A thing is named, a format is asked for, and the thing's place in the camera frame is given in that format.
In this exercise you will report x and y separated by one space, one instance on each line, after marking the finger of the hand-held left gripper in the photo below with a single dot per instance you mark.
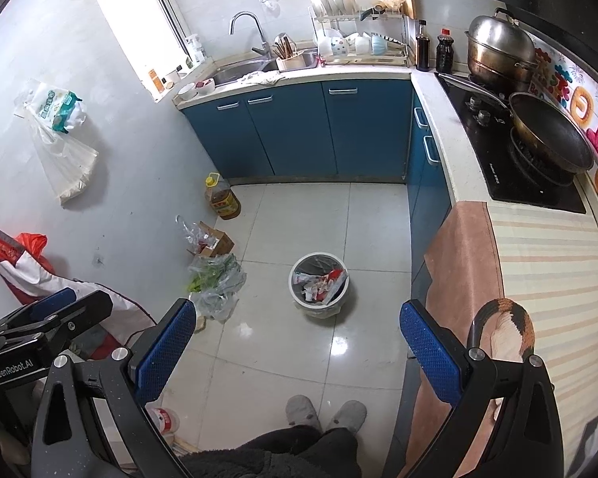
55 302
87 308

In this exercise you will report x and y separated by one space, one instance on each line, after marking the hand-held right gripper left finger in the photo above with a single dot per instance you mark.
164 348

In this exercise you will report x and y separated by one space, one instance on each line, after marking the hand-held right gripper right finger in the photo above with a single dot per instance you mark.
428 348

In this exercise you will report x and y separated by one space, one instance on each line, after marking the white trash bin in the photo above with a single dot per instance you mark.
324 309

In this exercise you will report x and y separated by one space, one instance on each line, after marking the person's left hand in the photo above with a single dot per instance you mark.
14 450

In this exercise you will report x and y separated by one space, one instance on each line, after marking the red white cloth bag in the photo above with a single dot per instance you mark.
25 269

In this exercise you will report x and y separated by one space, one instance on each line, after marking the white jar red label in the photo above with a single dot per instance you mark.
164 420

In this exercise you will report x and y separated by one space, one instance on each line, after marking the clear bag of vegetables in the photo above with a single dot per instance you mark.
214 279

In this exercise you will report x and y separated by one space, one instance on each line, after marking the clear plastic bottle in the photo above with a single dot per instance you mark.
189 234

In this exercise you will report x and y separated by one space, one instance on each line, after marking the small cardboard box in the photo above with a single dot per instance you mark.
222 244

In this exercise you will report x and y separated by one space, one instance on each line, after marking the pile of crumpled wrappers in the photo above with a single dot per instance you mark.
319 286

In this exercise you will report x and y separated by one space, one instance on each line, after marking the hanging clear plastic bag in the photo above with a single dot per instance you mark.
70 169

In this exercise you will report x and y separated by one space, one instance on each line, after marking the striped cat print cloth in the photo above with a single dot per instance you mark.
553 269

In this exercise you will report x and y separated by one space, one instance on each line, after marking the yellow cooking oil bottle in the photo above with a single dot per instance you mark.
222 201

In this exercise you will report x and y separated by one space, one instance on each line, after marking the person's dark fleece pants legs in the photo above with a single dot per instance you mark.
289 453

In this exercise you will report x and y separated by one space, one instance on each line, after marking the black gas stove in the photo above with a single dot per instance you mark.
503 179

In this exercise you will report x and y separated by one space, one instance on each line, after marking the green white tissue pack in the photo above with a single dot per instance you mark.
57 107

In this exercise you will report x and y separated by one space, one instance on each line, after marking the small orange box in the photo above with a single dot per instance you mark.
154 79

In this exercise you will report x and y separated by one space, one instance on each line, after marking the white bowl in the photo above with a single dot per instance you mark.
205 85
187 92

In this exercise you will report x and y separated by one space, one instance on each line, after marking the black wok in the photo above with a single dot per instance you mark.
548 129

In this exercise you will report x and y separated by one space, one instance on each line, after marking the blue kitchen cabinets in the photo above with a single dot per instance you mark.
299 129

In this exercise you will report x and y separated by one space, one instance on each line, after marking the steel sink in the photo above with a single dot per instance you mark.
234 72

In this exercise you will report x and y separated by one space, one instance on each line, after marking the white soap bottle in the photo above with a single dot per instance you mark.
196 52

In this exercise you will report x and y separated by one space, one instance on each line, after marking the white dishcloth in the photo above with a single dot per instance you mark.
259 78

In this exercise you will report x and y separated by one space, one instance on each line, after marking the window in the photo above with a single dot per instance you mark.
129 20

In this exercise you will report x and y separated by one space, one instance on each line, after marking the red cap dark sauce bottle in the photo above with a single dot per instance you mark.
445 55

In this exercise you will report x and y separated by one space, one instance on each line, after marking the metal dish rack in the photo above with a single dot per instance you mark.
359 61

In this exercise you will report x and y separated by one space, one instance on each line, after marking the tall dark sauce bottle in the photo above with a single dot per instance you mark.
422 50

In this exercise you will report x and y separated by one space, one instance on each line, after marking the steel steamer pot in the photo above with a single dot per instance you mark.
498 45

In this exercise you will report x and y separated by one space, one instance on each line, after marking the chopstick holder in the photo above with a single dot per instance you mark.
291 62

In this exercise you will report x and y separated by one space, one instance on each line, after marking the steel faucet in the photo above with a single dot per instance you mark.
259 35

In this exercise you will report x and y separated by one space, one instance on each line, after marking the colourful wall stickers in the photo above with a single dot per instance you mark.
583 109

